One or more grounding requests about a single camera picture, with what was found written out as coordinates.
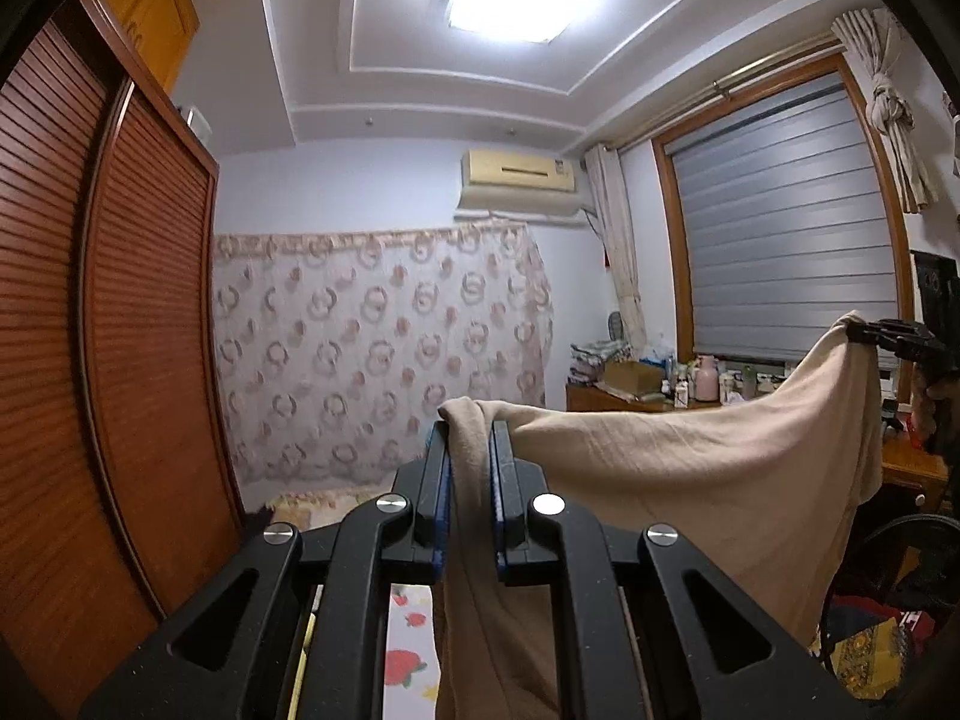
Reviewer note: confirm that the beige printed t-shirt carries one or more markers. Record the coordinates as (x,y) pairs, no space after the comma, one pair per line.
(675,480)

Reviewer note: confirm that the floral quilt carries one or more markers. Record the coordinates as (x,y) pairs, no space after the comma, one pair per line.
(322,506)

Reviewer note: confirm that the wooden curtain rod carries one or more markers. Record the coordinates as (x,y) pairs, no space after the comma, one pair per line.
(780,71)

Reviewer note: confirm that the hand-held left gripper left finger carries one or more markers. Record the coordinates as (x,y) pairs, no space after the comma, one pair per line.
(435,480)

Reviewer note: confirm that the circle patterned sheer curtain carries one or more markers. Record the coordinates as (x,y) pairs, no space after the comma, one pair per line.
(375,345)

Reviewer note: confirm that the small white box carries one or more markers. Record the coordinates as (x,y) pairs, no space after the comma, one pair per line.
(196,121)

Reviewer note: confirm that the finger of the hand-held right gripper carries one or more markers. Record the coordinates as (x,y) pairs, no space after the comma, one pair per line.
(896,336)

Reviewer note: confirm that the knotted cream window curtain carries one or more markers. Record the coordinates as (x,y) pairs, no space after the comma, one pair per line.
(892,97)

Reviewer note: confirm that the wooden side cabinet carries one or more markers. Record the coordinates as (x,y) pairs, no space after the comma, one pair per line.
(592,397)

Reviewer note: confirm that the wooden window frame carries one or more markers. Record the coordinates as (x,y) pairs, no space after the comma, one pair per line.
(667,240)

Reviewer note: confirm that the pink thermos jug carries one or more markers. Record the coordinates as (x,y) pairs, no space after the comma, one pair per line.
(706,382)

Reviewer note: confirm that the person's right hand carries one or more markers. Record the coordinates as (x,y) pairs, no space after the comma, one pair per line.
(924,412)

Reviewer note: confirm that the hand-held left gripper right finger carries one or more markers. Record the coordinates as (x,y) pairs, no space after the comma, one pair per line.
(496,495)

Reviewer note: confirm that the cream wall air conditioner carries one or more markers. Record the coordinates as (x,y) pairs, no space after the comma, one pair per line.
(517,180)

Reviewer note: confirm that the brown louvered wardrobe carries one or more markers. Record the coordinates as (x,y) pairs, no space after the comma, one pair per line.
(150,315)

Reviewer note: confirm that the small desk fan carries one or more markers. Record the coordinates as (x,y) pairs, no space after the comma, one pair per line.
(616,326)

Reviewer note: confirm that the plain cardboard box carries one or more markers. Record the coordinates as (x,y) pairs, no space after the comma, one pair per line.
(634,379)

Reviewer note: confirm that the strawberry print bed sheet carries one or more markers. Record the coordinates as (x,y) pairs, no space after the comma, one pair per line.
(409,645)

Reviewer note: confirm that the stack of folded cloths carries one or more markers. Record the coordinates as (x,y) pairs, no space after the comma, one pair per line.
(596,360)

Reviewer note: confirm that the white plastic bag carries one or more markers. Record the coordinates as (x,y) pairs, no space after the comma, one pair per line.
(660,349)

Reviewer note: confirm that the black chair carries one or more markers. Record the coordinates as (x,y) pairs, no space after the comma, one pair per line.
(922,532)

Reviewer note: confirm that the orange overhead cabinet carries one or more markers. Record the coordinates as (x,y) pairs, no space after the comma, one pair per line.
(150,7)

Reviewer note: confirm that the colourful patterned cloth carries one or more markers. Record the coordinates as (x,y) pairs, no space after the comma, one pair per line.
(877,645)

